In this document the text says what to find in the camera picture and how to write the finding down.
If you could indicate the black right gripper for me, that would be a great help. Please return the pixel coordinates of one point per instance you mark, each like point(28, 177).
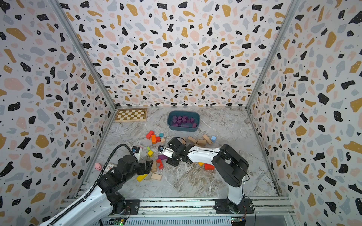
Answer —
point(171, 162)

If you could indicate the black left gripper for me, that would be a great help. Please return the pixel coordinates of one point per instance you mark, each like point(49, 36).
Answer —
point(143, 171)

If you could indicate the purple rectangular block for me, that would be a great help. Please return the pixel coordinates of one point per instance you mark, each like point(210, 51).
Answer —
point(162, 157)

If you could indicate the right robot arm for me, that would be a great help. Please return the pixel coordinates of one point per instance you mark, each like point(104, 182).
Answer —
point(229, 164)

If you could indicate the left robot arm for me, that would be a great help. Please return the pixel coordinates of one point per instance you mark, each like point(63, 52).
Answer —
point(103, 197)

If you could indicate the teal plastic storage bin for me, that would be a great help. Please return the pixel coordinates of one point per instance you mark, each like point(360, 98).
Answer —
point(183, 121)

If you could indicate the yellow block near gripper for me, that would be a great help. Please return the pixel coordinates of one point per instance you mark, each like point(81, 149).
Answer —
point(141, 177)

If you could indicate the natural wood square block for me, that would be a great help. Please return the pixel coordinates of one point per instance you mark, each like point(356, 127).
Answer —
point(155, 176)

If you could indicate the natural wood thick block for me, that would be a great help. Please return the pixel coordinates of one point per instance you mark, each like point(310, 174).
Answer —
point(191, 139)

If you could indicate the yellow cube block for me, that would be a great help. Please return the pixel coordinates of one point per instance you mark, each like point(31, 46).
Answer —
point(150, 153)

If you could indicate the red arch block front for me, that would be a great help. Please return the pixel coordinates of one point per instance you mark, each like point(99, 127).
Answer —
point(160, 164)

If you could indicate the natural wood flat block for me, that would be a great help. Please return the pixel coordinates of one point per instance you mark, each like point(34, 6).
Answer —
point(201, 142)

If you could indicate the natural wood long block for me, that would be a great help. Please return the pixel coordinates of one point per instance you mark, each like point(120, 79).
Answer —
point(207, 139)

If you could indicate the orange rectangular block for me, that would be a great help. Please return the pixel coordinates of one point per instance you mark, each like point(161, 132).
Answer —
point(154, 139)

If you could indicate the red wedge block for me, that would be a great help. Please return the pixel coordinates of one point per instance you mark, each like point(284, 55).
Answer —
point(209, 167)

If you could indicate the square card on table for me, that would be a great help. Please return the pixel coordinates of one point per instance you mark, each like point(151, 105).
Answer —
point(109, 167)

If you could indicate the wooden chessboard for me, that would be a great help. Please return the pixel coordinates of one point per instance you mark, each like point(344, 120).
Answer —
point(131, 115)

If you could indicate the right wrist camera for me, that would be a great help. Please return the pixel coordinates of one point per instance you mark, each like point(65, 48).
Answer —
point(165, 151)

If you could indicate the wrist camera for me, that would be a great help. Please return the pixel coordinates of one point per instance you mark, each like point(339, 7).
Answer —
point(165, 151)
point(136, 152)

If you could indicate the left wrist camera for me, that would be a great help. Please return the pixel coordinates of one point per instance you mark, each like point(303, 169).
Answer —
point(136, 152)

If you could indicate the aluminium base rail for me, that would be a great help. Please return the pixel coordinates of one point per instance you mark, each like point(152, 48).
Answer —
point(255, 211)

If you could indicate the aluminium corner post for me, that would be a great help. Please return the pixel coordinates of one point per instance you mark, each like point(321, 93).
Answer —
point(274, 48)

